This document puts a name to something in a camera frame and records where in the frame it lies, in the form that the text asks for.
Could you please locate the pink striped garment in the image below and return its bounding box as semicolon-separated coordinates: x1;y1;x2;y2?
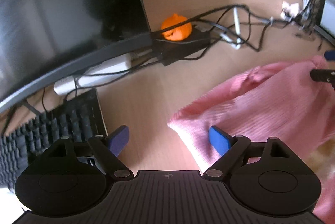
168;56;334;223

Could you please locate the black keyboard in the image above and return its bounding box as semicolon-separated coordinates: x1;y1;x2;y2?
1;89;106;189

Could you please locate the white power strip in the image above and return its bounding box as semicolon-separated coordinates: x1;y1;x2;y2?
53;54;132;96

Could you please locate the black power adapter box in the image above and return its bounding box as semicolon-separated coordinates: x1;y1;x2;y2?
152;29;211;66

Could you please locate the left computer monitor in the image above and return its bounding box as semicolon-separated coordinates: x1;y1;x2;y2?
1;0;152;111

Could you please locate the crumpled white paper tag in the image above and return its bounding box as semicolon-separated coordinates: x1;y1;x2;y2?
281;1;300;21

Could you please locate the orange pumpkin toy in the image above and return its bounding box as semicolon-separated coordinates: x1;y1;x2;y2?
161;13;192;41

